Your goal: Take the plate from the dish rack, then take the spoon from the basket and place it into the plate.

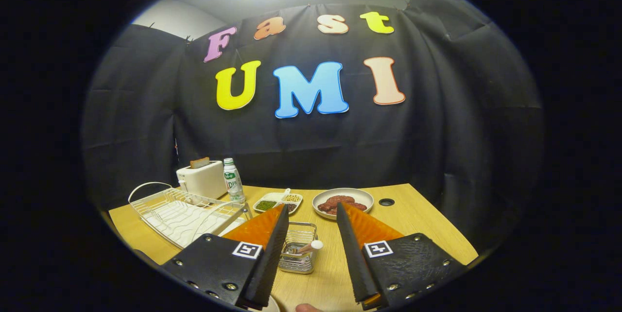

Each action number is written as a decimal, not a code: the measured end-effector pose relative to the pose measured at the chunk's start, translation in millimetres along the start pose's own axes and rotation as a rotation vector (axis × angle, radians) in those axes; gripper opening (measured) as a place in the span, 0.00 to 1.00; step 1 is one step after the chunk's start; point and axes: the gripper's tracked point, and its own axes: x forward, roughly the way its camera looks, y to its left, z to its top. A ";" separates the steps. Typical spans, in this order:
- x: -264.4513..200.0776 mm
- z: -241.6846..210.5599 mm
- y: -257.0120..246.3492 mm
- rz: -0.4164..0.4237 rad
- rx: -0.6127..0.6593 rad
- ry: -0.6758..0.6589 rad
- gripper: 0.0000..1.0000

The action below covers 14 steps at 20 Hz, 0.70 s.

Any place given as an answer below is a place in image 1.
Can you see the white drink bottle green label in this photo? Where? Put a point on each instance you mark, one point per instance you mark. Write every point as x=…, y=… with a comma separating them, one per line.
x=233, y=183

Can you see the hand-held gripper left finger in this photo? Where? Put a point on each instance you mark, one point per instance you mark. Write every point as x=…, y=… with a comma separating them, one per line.
x=272, y=263

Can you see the white toaster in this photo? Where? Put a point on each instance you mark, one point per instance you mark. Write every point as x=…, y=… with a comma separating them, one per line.
x=201, y=181

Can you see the pile of green beans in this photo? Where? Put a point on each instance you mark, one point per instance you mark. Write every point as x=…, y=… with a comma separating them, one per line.
x=266, y=205

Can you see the beige round plate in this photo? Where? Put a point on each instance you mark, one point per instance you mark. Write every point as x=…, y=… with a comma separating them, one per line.
x=273, y=306

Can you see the toast slice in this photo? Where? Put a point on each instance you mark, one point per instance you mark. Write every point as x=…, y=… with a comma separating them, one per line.
x=199, y=162

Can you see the pile of dark red beans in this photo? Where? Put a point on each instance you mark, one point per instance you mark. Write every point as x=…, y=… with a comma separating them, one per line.
x=292, y=207

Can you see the pile of yellow soybeans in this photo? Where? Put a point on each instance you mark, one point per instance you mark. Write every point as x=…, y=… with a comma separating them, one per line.
x=291, y=198

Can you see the black backdrop cloth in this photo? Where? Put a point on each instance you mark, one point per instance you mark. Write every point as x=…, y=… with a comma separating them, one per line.
x=437, y=147

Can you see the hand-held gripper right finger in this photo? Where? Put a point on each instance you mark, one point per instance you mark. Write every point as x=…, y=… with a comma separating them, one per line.
x=352, y=258

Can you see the red meat piece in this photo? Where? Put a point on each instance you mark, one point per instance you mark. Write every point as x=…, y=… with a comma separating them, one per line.
x=328, y=208
x=340, y=199

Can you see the beige oval meat dish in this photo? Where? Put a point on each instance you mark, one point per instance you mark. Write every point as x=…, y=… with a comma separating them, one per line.
x=365, y=197

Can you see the white divided dish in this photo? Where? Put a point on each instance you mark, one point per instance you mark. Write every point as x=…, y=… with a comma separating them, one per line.
x=279, y=197

